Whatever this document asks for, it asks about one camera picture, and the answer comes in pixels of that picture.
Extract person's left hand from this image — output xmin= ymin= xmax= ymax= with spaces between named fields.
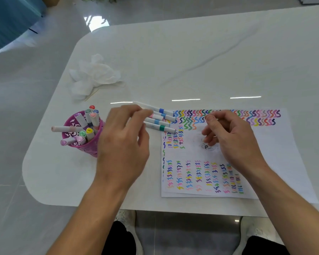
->
xmin=94 ymin=104 xmax=153 ymax=192

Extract person's right hand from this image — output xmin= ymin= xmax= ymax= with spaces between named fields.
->
xmin=202 ymin=110 xmax=269 ymax=178

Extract pink perforated pen holder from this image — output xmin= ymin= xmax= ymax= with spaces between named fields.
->
xmin=61 ymin=110 xmax=106 ymax=158

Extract salmon banded white marker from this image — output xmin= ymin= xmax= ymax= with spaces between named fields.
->
xmin=89 ymin=113 xmax=101 ymax=132

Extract teal banded white marker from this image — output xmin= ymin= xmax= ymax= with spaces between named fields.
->
xmin=143 ymin=121 xmax=177 ymax=133

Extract pale blue banded white marker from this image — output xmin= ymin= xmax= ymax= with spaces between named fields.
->
xmin=144 ymin=117 xmax=170 ymax=128

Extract purple banded white marker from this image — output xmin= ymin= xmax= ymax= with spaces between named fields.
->
xmin=74 ymin=112 xmax=90 ymax=128

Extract royal blue banded white marker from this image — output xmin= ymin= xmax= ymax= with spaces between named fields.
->
xmin=134 ymin=101 xmax=175 ymax=117

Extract sky blue banded white marker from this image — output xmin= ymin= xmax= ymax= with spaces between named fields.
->
xmin=151 ymin=111 xmax=177 ymax=123

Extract lilac banded white marker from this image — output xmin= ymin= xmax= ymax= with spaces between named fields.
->
xmin=60 ymin=137 xmax=78 ymax=147

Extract peach banded white marker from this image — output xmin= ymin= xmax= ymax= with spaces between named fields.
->
xmin=51 ymin=125 xmax=82 ymax=133

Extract person's right forearm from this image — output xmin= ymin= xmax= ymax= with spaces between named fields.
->
xmin=247 ymin=164 xmax=319 ymax=255

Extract person's left forearm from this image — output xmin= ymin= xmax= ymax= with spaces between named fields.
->
xmin=46 ymin=180 xmax=133 ymax=255

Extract person's right white shoe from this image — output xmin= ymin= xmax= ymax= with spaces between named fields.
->
xmin=239 ymin=216 xmax=278 ymax=255

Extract crumpled white tissue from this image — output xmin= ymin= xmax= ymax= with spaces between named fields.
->
xmin=69 ymin=53 xmax=122 ymax=100

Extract black trousers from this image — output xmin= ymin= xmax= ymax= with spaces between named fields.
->
xmin=102 ymin=221 xmax=290 ymax=255

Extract blue curtain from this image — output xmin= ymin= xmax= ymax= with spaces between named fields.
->
xmin=0 ymin=0 xmax=48 ymax=57

